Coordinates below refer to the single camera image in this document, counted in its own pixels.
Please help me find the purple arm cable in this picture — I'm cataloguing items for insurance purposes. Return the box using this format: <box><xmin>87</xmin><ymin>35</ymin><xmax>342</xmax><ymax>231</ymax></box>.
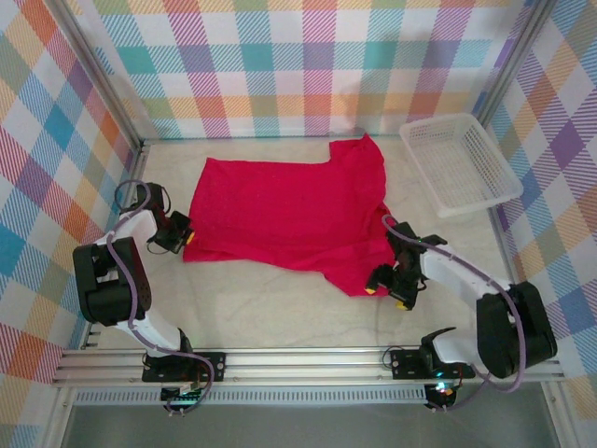
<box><xmin>105</xmin><ymin>179</ymin><xmax>220</xmax><ymax>416</ymax></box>
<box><xmin>381</xmin><ymin>213</ymin><xmax>531</xmax><ymax>414</ymax></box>

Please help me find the aluminium frame post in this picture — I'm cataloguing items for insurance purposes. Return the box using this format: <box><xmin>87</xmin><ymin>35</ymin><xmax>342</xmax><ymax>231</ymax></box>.
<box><xmin>473</xmin><ymin>0</ymin><xmax>561</xmax><ymax>130</ymax></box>
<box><xmin>46</xmin><ymin>0</ymin><xmax>146</xmax><ymax>148</ymax></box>

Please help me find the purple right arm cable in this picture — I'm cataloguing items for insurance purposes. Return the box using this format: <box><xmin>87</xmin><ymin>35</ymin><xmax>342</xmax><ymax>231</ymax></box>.
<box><xmin>381</xmin><ymin>213</ymin><xmax>531</xmax><ymax>414</ymax></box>

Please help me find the white plastic mesh basket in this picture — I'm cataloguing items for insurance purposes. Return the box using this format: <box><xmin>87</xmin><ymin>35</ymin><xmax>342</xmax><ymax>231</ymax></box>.
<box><xmin>398</xmin><ymin>112</ymin><xmax>524</xmax><ymax>219</ymax></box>

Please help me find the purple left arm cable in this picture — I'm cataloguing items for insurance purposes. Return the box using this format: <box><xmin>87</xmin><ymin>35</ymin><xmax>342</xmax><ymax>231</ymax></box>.
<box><xmin>105</xmin><ymin>179</ymin><xmax>220</xmax><ymax>416</ymax></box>

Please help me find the controller circuit board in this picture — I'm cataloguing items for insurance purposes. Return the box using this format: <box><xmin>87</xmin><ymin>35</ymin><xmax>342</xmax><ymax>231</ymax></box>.
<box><xmin>160</xmin><ymin>385</ymin><xmax>206</xmax><ymax>414</ymax></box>
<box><xmin>424</xmin><ymin>381</ymin><xmax>457</xmax><ymax>412</ymax></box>

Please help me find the aluminium mounting rail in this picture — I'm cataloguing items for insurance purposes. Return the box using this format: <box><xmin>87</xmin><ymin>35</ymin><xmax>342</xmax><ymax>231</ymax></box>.
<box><xmin>50</xmin><ymin>343</ymin><xmax>566</xmax><ymax>389</ymax></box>

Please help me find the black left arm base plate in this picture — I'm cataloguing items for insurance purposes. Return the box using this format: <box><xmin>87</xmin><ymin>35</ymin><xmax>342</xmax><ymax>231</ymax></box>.
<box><xmin>141</xmin><ymin>350</ymin><xmax>228</xmax><ymax>385</ymax></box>

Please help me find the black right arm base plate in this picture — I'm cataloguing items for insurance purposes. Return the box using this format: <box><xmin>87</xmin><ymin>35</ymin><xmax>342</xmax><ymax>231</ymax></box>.
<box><xmin>388</xmin><ymin>347</ymin><xmax>477</xmax><ymax>380</ymax></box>

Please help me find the right controller circuit board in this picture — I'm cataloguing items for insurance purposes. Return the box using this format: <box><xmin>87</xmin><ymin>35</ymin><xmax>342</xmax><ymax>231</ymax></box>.
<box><xmin>424</xmin><ymin>381</ymin><xmax>457</xmax><ymax>412</ymax></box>

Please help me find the red t-shirt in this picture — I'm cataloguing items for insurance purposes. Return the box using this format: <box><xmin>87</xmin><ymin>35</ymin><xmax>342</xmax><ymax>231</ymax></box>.
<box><xmin>182</xmin><ymin>133</ymin><xmax>397</xmax><ymax>299</ymax></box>

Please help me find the slotted grey cable duct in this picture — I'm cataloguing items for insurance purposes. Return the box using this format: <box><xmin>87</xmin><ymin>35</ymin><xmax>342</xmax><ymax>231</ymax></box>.
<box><xmin>74</xmin><ymin>389</ymin><xmax>430</xmax><ymax>407</ymax></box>

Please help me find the left controller circuit board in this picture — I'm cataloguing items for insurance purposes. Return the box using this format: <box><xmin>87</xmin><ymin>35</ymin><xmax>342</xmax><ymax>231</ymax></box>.
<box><xmin>160</xmin><ymin>385</ymin><xmax>206</xmax><ymax>414</ymax></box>

